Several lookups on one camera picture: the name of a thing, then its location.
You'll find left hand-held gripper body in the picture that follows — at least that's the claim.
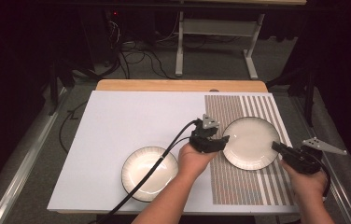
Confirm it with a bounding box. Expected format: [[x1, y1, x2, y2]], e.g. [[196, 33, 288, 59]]
[[190, 114, 220, 154]]

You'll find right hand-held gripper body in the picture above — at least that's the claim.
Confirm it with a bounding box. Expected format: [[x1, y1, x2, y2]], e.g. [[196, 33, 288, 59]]
[[281, 136, 348, 175]]

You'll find white ribbed plate dark rim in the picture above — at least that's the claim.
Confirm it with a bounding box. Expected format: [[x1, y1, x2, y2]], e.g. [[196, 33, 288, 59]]
[[120, 146, 180, 203], [222, 116, 281, 172]]

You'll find person's right hand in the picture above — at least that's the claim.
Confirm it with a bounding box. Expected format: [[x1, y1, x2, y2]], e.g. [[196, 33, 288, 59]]
[[280, 161, 329, 201]]

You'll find person's left hand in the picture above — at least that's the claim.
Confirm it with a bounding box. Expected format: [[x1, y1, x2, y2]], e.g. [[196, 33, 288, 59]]
[[177, 143, 218, 185]]

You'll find striped woven placemat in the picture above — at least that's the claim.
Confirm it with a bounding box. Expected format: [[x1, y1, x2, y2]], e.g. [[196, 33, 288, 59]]
[[204, 94, 295, 206]]

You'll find wooden table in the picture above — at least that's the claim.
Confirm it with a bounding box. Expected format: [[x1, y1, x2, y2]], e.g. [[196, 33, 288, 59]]
[[95, 78, 269, 93]]

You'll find black stand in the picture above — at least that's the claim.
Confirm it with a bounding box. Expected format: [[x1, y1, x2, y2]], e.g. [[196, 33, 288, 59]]
[[266, 66, 318, 129], [47, 58, 76, 117]]

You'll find white board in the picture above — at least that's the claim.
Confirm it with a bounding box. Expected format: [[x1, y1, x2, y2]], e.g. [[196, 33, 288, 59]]
[[46, 90, 300, 215]]

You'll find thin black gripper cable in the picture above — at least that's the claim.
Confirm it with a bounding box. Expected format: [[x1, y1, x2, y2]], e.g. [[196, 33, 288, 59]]
[[163, 135, 194, 158]]

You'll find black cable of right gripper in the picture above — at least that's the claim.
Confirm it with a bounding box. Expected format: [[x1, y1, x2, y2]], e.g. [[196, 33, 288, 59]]
[[317, 160, 332, 200]]

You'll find metal floor rail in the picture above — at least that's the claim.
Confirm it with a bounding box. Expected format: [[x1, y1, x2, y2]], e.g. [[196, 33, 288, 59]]
[[0, 87, 69, 224], [289, 95, 351, 224]]

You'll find thick black gripper cable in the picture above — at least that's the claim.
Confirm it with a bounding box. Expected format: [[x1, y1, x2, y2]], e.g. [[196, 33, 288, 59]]
[[96, 119, 202, 224]]

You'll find tangle of black floor cables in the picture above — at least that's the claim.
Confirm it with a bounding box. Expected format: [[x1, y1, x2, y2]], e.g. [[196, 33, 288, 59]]
[[106, 18, 179, 80]]

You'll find black floor cable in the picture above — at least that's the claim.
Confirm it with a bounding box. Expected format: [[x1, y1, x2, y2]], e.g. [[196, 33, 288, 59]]
[[58, 100, 89, 155]]

